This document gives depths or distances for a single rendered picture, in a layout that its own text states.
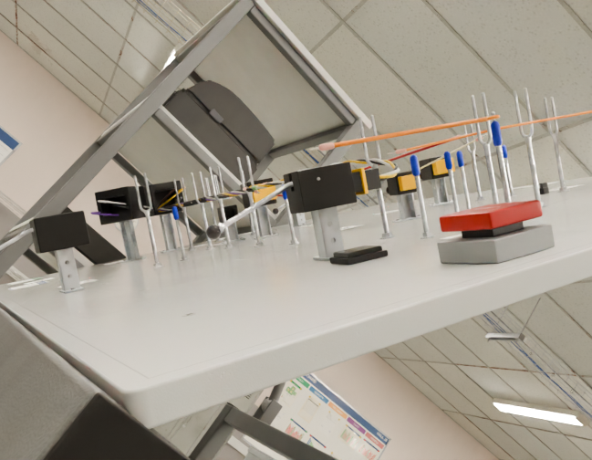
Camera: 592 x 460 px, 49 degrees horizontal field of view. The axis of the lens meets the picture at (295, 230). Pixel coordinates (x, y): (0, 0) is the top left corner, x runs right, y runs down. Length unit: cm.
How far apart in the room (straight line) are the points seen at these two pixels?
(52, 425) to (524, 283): 27
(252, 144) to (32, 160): 659
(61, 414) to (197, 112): 146
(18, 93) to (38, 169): 93
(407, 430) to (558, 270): 914
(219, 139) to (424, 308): 141
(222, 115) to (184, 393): 148
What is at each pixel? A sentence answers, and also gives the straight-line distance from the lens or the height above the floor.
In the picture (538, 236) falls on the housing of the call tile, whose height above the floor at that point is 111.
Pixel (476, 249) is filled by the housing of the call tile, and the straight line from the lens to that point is 45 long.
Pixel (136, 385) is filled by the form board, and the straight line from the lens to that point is 29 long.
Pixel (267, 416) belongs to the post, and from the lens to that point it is 146.
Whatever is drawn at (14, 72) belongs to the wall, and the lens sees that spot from 855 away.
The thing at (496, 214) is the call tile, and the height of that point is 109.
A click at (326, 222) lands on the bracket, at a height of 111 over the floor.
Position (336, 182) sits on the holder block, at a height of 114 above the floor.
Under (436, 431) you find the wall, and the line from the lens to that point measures 982.
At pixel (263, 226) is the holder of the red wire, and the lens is 123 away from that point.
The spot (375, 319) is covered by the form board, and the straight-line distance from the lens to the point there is 33.
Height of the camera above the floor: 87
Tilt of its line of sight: 20 degrees up
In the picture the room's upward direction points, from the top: 37 degrees clockwise
